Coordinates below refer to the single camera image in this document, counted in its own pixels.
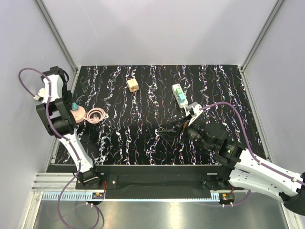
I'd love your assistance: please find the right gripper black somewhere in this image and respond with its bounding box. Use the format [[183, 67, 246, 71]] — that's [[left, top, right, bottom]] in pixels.
[[158, 114, 214, 152]]

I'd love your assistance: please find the dark teal charger plug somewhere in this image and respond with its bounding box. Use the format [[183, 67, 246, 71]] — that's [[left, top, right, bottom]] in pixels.
[[71, 102, 79, 111]]

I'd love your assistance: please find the light teal charger cube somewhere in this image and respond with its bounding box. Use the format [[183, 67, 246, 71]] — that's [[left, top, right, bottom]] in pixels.
[[178, 94, 186, 103]]

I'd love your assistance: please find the green usb charger plug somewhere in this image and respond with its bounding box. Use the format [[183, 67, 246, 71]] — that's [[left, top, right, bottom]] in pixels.
[[175, 87, 183, 95]]

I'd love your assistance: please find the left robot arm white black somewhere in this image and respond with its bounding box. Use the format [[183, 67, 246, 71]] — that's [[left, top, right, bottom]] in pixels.
[[36, 66, 103, 189]]

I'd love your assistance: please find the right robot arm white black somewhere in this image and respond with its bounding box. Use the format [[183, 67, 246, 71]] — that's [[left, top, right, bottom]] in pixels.
[[160, 117, 305, 216]]

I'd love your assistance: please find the round pink power socket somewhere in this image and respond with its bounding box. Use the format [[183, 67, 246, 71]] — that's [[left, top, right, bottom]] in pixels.
[[71, 106, 86, 124]]

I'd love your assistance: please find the white power strip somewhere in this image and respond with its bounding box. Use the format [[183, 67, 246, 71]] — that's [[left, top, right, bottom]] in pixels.
[[172, 84, 188, 108]]

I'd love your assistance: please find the beige cube socket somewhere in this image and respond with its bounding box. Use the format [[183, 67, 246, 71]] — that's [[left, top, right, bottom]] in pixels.
[[127, 79, 139, 93]]

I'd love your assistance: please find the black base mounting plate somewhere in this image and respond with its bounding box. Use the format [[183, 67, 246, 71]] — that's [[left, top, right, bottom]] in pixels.
[[75, 164, 245, 200]]

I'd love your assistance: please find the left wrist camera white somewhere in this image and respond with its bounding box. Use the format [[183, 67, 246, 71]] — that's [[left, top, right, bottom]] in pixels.
[[33, 88, 48, 102]]

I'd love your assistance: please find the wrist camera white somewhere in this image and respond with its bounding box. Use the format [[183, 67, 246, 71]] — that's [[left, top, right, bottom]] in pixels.
[[187, 102, 203, 126], [33, 88, 48, 102]]

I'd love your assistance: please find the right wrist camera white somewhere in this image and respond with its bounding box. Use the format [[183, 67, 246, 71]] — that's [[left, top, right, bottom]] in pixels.
[[187, 102, 203, 126]]

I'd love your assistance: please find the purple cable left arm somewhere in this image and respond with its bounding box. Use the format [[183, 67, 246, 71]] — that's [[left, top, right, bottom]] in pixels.
[[18, 68, 83, 177]]

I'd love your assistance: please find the pink coiled cord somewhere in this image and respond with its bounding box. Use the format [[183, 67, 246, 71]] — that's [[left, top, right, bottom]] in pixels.
[[86, 107, 108, 125]]

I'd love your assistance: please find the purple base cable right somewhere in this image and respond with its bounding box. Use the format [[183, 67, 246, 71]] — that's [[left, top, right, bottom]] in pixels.
[[197, 189, 252, 208]]

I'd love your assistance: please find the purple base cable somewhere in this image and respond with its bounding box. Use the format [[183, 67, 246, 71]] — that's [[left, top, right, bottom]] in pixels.
[[197, 189, 252, 208], [58, 173, 104, 228]]

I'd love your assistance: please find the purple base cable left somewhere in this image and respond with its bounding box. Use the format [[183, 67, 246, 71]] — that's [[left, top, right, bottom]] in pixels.
[[58, 173, 104, 228]]

